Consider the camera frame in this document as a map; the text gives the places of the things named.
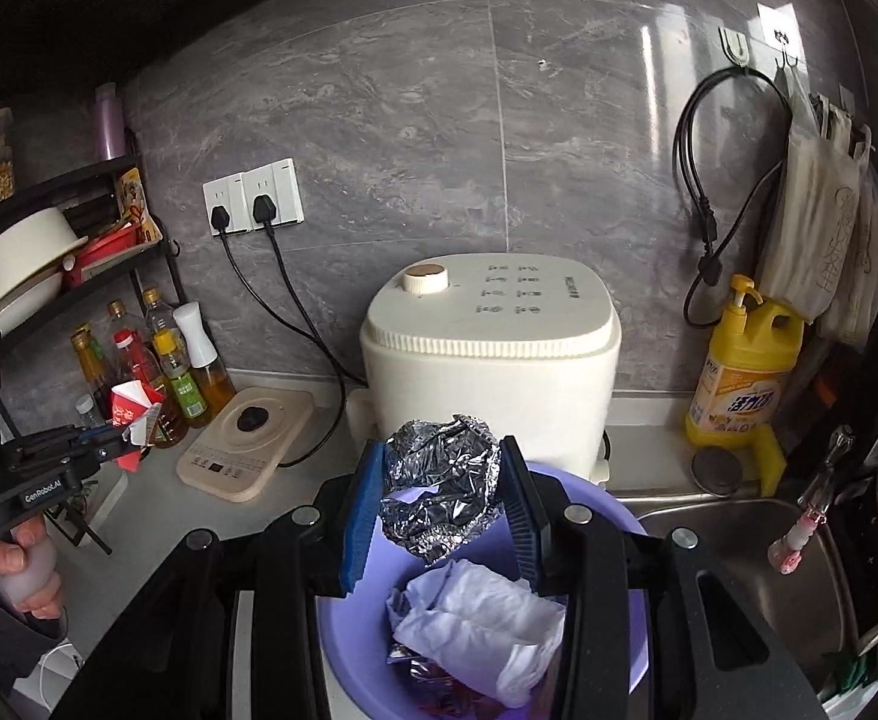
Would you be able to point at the white tissue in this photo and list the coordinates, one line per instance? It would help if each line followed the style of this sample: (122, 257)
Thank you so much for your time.
(484, 615)

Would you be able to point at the green and white packet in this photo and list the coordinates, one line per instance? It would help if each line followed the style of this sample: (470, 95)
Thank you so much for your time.
(859, 671)

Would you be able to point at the yellow snack packet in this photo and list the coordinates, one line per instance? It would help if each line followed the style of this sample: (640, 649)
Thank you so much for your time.
(137, 202)

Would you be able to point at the stainless steel sink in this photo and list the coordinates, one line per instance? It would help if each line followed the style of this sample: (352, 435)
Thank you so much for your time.
(739, 592)

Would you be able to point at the yellow detergent bottle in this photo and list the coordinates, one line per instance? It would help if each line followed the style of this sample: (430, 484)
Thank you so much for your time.
(746, 367)

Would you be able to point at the faucet with pink nozzle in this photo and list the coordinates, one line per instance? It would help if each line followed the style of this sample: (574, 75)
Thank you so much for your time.
(802, 529)

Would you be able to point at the cream rice cooker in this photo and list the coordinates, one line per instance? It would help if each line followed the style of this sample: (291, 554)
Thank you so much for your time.
(484, 360)

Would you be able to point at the clear adhesive wall hook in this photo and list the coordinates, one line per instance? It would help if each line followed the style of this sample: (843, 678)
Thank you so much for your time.
(780, 30)
(733, 45)

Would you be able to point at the gold cap clear bottle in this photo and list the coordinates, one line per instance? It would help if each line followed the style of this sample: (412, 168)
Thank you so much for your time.
(117, 315)
(155, 311)

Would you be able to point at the yellow cap green label bottle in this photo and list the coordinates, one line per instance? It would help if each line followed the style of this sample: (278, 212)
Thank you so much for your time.
(184, 390)

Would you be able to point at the black metal shelf rack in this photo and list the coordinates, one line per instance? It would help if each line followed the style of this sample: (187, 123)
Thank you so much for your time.
(33, 191)

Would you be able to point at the person's left hand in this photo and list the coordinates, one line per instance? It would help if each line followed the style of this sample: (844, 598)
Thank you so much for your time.
(7, 561)

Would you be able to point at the red cap sauce bottle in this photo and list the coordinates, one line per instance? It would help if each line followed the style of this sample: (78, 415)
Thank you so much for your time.
(131, 360)

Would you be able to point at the white cap oil sprayer bottle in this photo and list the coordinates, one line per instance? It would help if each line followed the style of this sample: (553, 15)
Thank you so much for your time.
(191, 330)

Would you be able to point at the foil ball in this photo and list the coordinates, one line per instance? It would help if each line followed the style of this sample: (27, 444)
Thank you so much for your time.
(439, 480)

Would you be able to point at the cream appliance base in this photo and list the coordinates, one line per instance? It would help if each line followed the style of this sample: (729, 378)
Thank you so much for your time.
(259, 450)

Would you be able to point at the red and white paper carton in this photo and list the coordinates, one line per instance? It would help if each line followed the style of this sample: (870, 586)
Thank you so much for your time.
(132, 412)

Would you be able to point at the purple bottle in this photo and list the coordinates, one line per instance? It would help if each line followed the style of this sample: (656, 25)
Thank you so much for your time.
(108, 124)

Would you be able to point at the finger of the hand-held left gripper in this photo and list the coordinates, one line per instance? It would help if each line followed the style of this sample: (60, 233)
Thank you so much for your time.
(101, 433)
(108, 453)

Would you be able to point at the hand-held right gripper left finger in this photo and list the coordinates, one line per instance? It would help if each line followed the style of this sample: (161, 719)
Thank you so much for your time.
(360, 525)

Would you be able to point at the red plastic dish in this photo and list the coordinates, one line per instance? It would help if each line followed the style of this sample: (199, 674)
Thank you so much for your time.
(108, 255)

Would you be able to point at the dark sauce bottle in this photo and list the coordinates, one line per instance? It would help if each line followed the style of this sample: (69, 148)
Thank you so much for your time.
(90, 367)

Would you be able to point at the purple plastic basin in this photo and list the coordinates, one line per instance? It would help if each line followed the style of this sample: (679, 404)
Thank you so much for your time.
(356, 641)

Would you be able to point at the small clear bottle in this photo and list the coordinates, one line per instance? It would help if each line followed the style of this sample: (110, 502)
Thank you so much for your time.
(87, 411)

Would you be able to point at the white bowl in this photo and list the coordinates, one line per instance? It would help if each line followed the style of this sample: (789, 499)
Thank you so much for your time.
(26, 255)

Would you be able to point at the white wall socket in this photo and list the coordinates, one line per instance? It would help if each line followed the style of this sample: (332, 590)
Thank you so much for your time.
(277, 180)
(223, 191)

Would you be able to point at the round metal lid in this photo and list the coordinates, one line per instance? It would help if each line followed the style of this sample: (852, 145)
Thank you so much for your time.
(718, 471)

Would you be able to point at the small foil piece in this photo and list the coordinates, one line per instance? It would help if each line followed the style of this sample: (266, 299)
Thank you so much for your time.
(412, 666)

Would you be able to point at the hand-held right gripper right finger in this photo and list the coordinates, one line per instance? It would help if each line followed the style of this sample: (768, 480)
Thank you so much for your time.
(521, 517)

